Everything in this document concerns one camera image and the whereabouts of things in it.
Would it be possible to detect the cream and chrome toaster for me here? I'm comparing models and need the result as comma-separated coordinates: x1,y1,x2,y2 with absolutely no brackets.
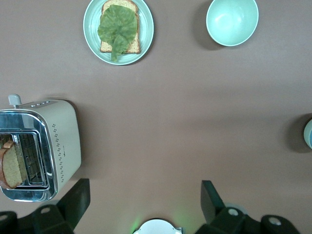
0,94,82,203

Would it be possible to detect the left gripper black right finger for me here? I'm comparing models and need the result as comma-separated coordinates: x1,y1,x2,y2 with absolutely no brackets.
195,180,301,234

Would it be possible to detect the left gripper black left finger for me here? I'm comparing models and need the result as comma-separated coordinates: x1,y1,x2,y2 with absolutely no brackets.
0,178,91,234

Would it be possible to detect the pale green plate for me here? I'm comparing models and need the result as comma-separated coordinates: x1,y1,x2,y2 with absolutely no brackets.
83,0,155,66

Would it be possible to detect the pale green bowl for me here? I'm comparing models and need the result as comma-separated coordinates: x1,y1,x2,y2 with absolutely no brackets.
206,0,259,47
303,118,312,150

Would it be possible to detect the bread slice with brown crust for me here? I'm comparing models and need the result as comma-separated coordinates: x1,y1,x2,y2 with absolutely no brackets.
0,140,28,190

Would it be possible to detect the toasted bread slice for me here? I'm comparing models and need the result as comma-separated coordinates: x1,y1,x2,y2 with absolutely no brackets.
99,0,141,55

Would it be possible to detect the green lettuce leaf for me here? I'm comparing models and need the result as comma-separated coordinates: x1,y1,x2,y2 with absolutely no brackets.
97,4,137,62

